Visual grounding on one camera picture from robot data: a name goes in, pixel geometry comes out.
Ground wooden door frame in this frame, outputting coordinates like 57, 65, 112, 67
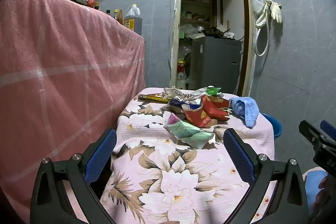
169, 0, 256, 97

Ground blue and pink cloth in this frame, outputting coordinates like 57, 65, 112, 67
302, 168, 328, 212

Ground yellow wrapper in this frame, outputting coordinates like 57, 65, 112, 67
138, 94, 171, 104

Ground white hose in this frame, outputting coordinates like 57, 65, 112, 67
253, 0, 272, 57

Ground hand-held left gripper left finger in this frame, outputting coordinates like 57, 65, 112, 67
30, 128, 118, 224

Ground clear plastic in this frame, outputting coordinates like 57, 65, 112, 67
184, 88, 210, 106

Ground black pan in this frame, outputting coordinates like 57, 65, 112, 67
202, 27, 223, 38

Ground red snack packet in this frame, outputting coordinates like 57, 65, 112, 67
201, 95, 233, 121
182, 105, 214, 128

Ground grey washing machine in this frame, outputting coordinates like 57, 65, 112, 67
190, 36, 243, 95

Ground white black printed bag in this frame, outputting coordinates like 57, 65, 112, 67
163, 86, 196, 101

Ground mint green wrapper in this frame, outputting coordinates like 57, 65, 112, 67
164, 112, 216, 149

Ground wooden storage shelf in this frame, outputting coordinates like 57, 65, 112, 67
181, 0, 218, 28

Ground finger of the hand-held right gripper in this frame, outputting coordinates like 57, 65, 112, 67
299, 120, 324, 147
320, 120, 336, 141

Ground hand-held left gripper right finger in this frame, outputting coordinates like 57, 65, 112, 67
223, 128, 309, 224

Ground pink floral tablecloth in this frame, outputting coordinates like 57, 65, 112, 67
100, 87, 276, 224

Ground blue towel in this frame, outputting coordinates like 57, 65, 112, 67
229, 96, 260, 128

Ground pink checked cloth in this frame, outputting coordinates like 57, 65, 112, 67
0, 0, 146, 224

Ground blue plastic bucket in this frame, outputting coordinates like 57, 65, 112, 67
260, 112, 283, 139

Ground cream rubber gloves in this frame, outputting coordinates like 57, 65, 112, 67
269, 1, 283, 24

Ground blue white wrapper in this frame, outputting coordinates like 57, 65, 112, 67
168, 97, 189, 109

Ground large oil bottle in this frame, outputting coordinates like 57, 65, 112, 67
123, 4, 143, 33

